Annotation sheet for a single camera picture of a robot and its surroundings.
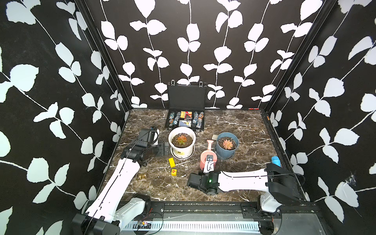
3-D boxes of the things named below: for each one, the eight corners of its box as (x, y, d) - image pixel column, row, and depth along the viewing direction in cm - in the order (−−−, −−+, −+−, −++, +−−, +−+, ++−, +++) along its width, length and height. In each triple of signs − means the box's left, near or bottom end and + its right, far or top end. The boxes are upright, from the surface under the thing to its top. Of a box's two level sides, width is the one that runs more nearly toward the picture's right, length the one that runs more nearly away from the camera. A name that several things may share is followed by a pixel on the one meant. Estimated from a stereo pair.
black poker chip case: (167, 128, 110) (162, 106, 92) (170, 103, 128) (167, 80, 110) (204, 129, 111) (207, 107, 92) (202, 103, 129) (204, 81, 110)
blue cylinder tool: (272, 166, 92) (274, 164, 89) (269, 158, 96) (271, 155, 92) (278, 166, 92) (281, 164, 89) (275, 158, 96) (278, 155, 92)
